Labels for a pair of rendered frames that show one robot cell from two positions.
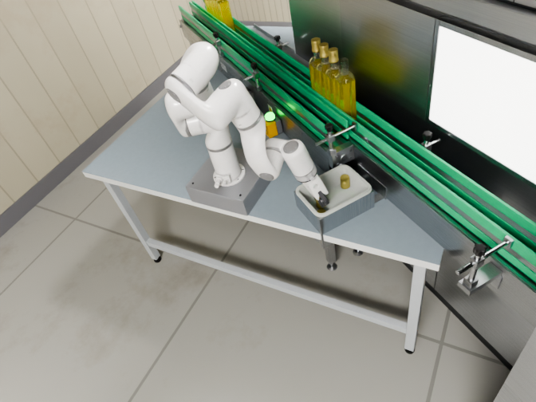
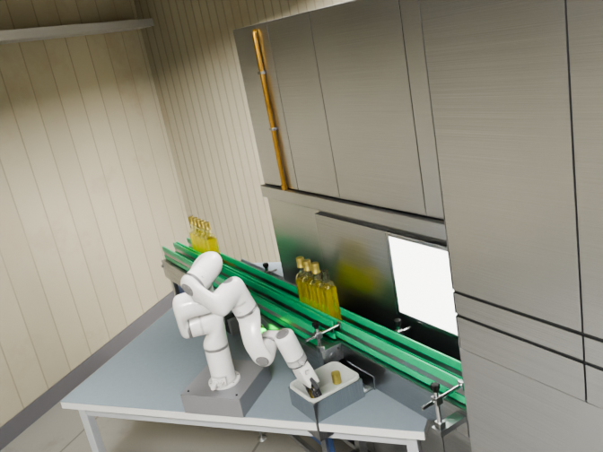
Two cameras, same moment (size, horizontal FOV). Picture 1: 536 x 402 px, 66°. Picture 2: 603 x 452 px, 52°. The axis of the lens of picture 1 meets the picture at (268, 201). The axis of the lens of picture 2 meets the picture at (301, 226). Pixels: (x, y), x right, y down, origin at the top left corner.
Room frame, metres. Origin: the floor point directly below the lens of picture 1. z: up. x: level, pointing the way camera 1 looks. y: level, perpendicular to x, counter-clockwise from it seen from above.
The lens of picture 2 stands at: (-0.95, 0.18, 2.05)
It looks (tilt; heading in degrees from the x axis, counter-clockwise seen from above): 17 degrees down; 347
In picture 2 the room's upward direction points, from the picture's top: 11 degrees counter-clockwise
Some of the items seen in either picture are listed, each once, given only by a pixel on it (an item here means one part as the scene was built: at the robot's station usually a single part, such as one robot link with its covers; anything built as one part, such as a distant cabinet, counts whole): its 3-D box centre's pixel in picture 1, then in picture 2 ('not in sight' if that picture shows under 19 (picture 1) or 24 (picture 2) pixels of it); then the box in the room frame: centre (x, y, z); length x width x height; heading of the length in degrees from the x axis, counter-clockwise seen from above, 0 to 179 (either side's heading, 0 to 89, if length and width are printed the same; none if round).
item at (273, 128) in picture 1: (271, 126); not in sight; (1.54, -0.10, 0.79); 0.07 x 0.07 x 0.07; 17
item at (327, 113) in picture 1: (246, 51); (236, 280); (2.03, -0.09, 0.92); 1.75 x 0.01 x 0.08; 17
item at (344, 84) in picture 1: (345, 98); (330, 304); (1.30, -0.38, 0.99); 0.06 x 0.06 x 0.21; 17
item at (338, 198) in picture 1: (333, 197); (326, 389); (1.01, -0.23, 0.80); 0.22 x 0.17 x 0.09; 107
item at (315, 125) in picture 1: (234, 57); (223, 284); (2.01, -0.02, 0.92); 1.75 x 0.01 x 0.08; 17
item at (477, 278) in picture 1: (479, 269); (444, 412); (0.54, -0.48, 0.90); 0.17 x 0.05 x 0.23; 107
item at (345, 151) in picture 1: (341, 155); (330, 353); (1.15, -0.31, 0.85); 0.09 x 0.04 x 0.07; 107
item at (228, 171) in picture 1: (222, 162); (219, 366); (1.21, 0.12, 0.91); 0.16 x 0.13 x 0.15; 152
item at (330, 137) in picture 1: (336, 136); (323, 334); (1.15, -0.29, 0.95); 0.17 x 0.03 x 0.12; 107
